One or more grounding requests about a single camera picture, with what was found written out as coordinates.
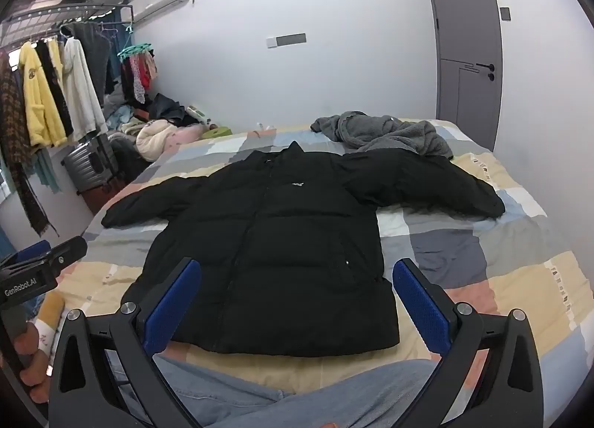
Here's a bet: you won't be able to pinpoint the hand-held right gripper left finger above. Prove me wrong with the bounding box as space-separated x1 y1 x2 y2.
49 257 201 428

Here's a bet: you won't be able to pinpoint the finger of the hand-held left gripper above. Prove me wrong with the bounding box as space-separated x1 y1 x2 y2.
46 236 89 278

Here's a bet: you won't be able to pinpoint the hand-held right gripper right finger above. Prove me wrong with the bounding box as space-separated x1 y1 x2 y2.
392 258 545 428

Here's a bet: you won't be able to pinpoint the black puffer jacket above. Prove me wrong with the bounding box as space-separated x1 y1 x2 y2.
101 140 506 358

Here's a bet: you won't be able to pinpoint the person's left forearm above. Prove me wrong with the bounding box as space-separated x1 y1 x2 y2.
35 290 66 355

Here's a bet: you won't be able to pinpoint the pile of clothes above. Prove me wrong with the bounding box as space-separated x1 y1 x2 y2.
104 93 233 162

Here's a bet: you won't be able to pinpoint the metal clothes rack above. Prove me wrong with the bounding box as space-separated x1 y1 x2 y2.
0 0 135 49

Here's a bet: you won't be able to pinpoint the person's left hand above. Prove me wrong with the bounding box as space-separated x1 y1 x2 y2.
19 321 52 405

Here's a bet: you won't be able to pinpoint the patchwork bed cover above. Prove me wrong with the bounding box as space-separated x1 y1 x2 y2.
32 118 581 428

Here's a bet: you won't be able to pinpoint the teal hanging garment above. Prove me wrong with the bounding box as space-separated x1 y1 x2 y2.
32 147 62 195

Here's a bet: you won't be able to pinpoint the grey suitcase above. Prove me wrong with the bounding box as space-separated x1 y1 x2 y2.
60 133 124 193

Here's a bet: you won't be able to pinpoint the brown houndstooth coat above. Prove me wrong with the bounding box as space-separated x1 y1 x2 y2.
0 50 59 236

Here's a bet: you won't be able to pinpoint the person's legs in jeans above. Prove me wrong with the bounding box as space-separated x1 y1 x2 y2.
152 354 443 428

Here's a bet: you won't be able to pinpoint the yellow fleece sweater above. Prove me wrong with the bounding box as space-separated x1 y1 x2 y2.
19 42 68 148

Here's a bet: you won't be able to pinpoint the white hoodie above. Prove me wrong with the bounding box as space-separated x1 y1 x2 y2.
62 36 109 141

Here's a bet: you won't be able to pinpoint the black striped garment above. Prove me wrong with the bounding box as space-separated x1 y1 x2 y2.
36 40 75 137

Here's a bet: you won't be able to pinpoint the grey fleece robe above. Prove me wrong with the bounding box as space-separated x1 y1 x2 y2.
310 110 454 160

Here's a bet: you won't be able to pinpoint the green sock hanger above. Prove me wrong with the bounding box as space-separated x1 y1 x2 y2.
117 24 159 105

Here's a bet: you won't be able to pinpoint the dark grey hanging pants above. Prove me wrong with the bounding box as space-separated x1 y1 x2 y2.
69 22 115 95

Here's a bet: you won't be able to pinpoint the grey door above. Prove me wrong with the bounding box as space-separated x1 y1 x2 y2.
422 0 504 150

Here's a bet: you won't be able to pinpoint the grey wall switch panel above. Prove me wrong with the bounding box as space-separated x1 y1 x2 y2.
267 33 308 48

